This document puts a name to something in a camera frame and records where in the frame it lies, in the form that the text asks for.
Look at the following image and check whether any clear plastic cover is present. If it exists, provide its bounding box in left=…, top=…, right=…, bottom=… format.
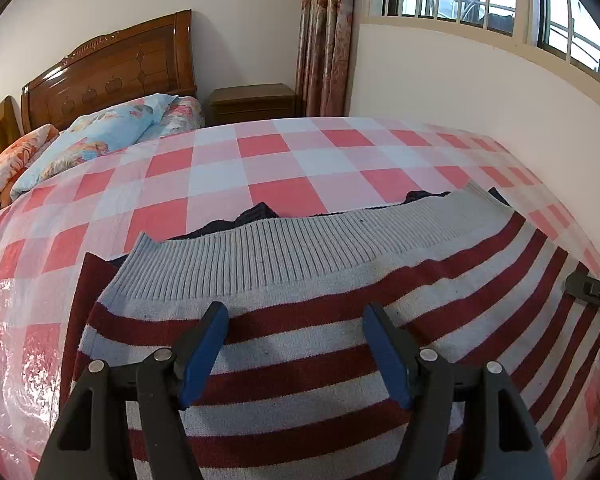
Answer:
left=0, top=260, right=81, bottom=480

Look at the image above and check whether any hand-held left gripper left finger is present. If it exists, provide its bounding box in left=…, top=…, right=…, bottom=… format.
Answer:
left=34, top=301, right=230, bottom=480

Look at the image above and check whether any wooden nightstand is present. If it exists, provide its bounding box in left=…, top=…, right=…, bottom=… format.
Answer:
left=209, top=83, right=301, bottom=126

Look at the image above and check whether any pink checked bed sheet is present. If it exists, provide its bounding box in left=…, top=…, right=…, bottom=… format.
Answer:
left=0, top=116, right=600, bottom=480

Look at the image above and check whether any pink floral pillow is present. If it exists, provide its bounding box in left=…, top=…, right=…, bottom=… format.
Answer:
left=137, top=96, right=206, bottom=143

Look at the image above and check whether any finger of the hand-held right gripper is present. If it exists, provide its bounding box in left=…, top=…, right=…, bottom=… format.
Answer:
left=565, top=270, right=600, bottom=312

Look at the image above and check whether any large carved wooden headboard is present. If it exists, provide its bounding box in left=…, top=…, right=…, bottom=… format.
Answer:
left=20, top=9, right=198, bottom=133

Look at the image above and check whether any light blue floral pillow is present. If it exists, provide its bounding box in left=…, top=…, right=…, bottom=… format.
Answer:
left=10, top=93, right=180, bottom=201

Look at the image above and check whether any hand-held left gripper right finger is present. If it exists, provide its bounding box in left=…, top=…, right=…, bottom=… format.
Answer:
left=362, top=302, right=556, bottom=480

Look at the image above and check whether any orange floral pillow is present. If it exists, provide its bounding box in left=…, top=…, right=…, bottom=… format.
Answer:
left=0, top=124, right=61, bottom=216

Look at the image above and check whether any striped knit sweater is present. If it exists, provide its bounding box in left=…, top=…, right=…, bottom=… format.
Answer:
left=60, top=182, right=600, bottom=480

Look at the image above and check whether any floral curtain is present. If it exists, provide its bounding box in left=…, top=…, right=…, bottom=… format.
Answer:
left=294, top=0, right=357, bottom=118

